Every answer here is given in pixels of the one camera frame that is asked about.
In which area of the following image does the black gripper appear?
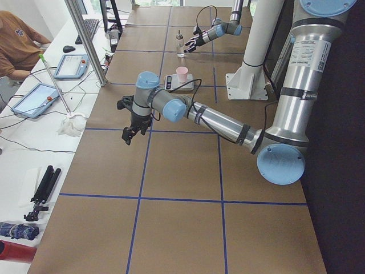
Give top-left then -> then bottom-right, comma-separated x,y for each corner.
121,112 -> 152,146
184,33 -> 209,53

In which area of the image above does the pink plastic cup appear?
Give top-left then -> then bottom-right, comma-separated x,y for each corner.
176,66 -> 188,83

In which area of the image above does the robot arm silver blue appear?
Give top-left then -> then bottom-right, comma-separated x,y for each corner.
184,0 -> 243,53
117,1 -> 357,185

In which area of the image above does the digital kitchen scale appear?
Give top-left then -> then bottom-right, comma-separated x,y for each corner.
164,74 -> 194,91

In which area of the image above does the white crumpled cloth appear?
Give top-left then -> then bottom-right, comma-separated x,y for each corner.
57,112 -> 87,137

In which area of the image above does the teach pendant far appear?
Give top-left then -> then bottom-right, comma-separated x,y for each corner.
54,54 -> 89,80

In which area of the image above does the teach pendant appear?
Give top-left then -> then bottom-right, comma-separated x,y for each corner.
11,83 -> 59,118
54,54 -> 89,80

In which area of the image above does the black folded tripod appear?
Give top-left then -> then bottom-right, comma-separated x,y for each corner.
23,165 -> 61,221

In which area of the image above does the teach pendant near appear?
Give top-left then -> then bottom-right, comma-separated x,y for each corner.
11,83 -> 59,118

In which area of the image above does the black keyboard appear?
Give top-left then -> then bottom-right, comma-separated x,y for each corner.
84,18 -> 99,40

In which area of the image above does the black computer mouse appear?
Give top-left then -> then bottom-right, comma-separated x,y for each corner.
63,45 -> 76,53

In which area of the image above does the person in brown shirt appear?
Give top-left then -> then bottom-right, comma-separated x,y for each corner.
1,10 -> 51,81

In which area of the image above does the blue folded umbrella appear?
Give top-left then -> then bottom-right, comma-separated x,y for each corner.
1,222 -> 39,240

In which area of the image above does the red bottle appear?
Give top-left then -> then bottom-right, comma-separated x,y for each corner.
1,241 -> 37,263

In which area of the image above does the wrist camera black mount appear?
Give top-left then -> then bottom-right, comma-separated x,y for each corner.
193,25 -> 202,35
116,95 -> 134,112

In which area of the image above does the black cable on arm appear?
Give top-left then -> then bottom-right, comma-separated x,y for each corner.
195,5 -> 218,29
151,78 -> 203,122

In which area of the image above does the white pedestal column with base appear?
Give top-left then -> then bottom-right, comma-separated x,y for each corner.
226,0 -> 284,100

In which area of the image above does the grabber stick green handle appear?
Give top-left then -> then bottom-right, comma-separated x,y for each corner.
39,54 -> 75,118

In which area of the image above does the aluminium frame post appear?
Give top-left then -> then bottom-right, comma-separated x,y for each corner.
65,0 -> 107,87

